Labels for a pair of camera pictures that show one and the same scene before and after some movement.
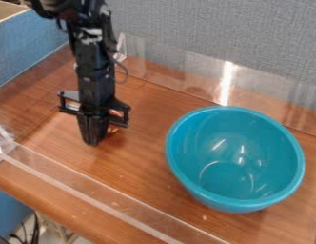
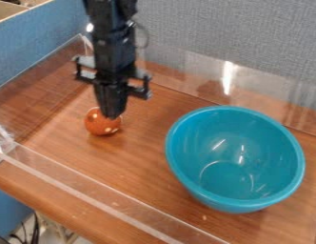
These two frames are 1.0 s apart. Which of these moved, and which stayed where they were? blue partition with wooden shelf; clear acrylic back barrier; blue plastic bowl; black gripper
Moved: black gripper
Stayed: clear acrylic back barrier; blue partition with wooden shelf; blue plastic bowl
